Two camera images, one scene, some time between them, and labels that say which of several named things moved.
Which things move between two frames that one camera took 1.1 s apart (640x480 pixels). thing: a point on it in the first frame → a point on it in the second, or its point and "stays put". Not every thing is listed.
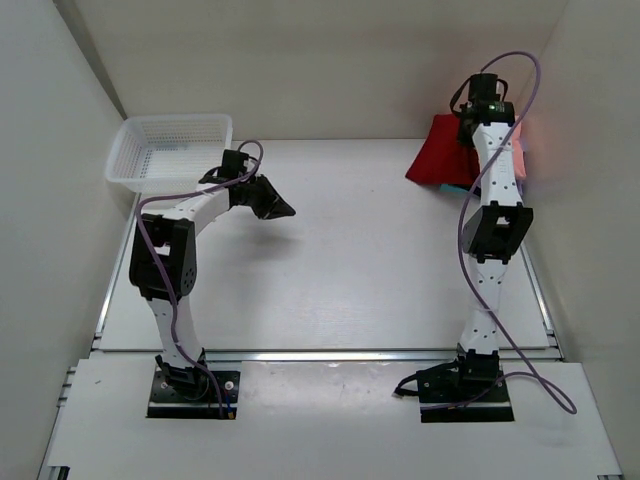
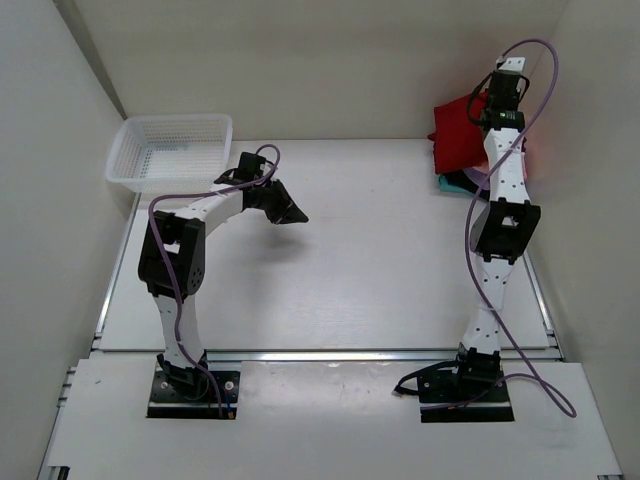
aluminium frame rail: x=124 y=355 stays put
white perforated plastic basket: x=169 y=152 stays put
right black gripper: x=462 y=138 → x=518 y=97
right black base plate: x=462 y=396 stays put
